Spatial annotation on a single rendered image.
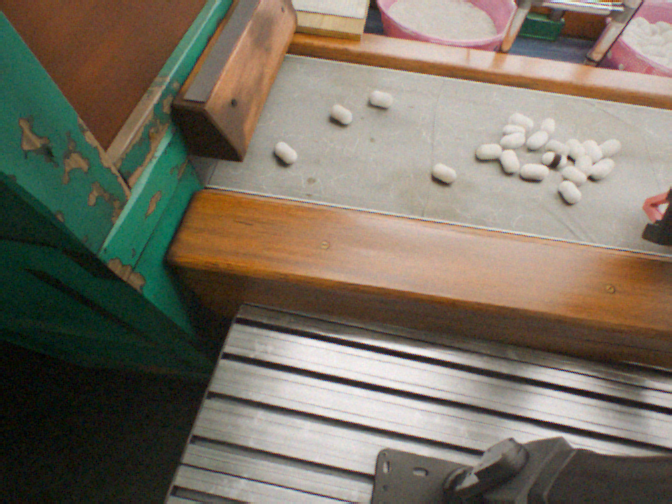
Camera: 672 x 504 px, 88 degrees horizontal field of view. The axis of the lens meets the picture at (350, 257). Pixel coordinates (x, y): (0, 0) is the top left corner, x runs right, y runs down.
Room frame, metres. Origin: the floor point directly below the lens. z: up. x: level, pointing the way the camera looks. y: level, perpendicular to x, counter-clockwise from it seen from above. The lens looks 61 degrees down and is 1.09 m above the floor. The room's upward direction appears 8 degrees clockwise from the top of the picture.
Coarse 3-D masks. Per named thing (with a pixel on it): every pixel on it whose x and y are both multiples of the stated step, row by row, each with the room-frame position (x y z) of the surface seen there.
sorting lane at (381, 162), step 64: (320, 64) 0.55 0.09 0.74; (256, 128) 0.39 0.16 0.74; (320, 128) 0.40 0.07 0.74; (384, 128) 0.42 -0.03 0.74; (448, 128) 0.44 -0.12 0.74; (576, 128) 0.48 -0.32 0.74; (640, 128) 0.50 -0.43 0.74; (256, 192) 0.27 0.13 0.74; (320, 192) 0.29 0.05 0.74; (384, 192) 0.30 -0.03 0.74; (448, 192) 0.31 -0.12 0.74; (512, 192) 0.33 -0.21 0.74; (640, 192) 0.36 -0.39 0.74
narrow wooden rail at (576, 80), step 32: (384, 64) 0.56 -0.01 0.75; (416, 64) 0.56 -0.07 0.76; (448, 64) 0.56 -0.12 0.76; (480, 64) 0.57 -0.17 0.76; (512, 64) 0.58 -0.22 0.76; (544, 64) 0.60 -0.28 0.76; (576, 64) 0.61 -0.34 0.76; (576, 96) 0.56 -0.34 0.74; (608, 96) 0.56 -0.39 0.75; (640, 96) 0.55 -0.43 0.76
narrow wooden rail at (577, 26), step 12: (372, 0) 0.89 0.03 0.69; (516, 0) 0.88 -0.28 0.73; (600, 0) 0.88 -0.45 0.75; (612, 0) 0.88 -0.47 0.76; (540, 12) 0.88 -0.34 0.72; (576, 12) 0.88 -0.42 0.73; (576, 24) 0.88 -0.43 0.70; (588, 24) 0.88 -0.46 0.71; (600, 24) 0.88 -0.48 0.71; (564, 36) 0.88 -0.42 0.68; (576, 36) 0.88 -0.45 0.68; (588, 36) 0.88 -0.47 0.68
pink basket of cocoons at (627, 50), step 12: (648, 0) 0.87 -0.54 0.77; (660, 0) 0.87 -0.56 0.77; (648, 12) 0.87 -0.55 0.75; (660, 12) 0.86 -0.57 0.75; (612, 48) 0.71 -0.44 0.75; (624, 48) 0.69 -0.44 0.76; (612, 60) 0.70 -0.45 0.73; (624, 60) 0.68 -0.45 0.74; (636, 60) 0.66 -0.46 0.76; (648, 60) 0.64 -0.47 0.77; (636, 72) 0.66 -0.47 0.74; (648, 72) 0.64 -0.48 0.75; (660, 72) 0.63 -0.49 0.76
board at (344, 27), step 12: (300, 12) 0.63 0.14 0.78; (312, 12) 0.64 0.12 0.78; (300, 24) 0.60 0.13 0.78; (312, 24) 0.60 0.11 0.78; (324, 24) 0.60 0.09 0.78; (336, 24) 0.61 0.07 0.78; (348, 24) 0.61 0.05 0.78; (360, 24) 0.62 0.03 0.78; (336, 36) 0.59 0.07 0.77; (348, 36) 0.59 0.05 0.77; (360, 36) 0.59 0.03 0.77
